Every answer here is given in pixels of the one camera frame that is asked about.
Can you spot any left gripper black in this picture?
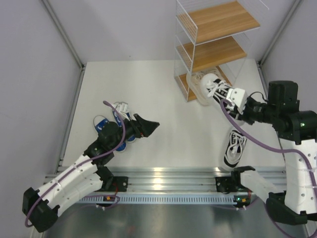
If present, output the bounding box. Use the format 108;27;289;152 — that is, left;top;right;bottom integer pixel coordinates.
110;114;159;151

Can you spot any black white sneaker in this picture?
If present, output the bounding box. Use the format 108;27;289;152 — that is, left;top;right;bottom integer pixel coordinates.
200;73;233;113
223;129;247;171

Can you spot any beige lace sneaker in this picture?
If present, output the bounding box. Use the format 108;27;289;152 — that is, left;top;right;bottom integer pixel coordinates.
186;72;210;106
201;66;232;86

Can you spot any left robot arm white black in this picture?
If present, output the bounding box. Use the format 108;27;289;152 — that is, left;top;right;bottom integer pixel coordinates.
22;114;160;233

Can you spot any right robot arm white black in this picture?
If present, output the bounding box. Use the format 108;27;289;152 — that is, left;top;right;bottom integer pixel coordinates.
220;81;317;225

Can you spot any blue canvas sneaker inner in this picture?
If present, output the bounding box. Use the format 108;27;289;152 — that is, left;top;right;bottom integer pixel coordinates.
112;104;132;127

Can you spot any blue canvas sneaker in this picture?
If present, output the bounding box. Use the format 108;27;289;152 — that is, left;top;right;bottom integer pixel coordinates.
112;104;132;127
93;115;126;152

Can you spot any blue canvas sneaker outer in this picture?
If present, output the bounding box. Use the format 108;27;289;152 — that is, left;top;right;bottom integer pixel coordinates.
93;115;126;152

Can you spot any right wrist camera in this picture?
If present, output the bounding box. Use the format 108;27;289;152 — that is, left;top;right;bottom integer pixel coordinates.
226;88;248;114

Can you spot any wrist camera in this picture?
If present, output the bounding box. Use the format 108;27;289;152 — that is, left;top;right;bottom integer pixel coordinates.
226;88;248;114
114;102;129;114

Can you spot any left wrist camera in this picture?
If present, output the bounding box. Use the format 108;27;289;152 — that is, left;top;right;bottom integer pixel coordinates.
114;102;129;114

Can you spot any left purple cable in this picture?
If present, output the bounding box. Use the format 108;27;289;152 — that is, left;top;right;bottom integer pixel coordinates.
24;100;127;228

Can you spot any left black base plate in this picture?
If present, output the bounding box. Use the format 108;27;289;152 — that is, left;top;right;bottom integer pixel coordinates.
99;176;128;192

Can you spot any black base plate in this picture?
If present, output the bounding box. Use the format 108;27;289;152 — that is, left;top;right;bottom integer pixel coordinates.
215;177;248;194
99;176;128;192

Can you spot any aluminium mounting rail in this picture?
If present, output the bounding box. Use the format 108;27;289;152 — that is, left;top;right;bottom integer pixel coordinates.
43;166;290;193

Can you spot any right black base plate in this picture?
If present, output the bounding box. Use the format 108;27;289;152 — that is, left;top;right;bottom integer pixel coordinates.
215;177;248;194

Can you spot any perforated cable duct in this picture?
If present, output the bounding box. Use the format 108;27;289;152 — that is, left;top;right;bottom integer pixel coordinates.
78;193;250;205

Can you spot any white wire wooden shoe shelf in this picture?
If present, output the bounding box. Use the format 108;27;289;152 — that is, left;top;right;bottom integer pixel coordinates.
174;0;269;102

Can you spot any right aluminium frame post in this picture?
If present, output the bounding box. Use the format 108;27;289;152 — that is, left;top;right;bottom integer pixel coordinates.
257;0;304;65

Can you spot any aluminium frame post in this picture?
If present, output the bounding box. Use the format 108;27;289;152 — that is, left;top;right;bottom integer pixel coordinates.
41;0;86;70
257;0;304;65

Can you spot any left aluminium frame post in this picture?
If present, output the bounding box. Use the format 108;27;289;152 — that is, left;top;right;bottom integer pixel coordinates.
41;0;86;70

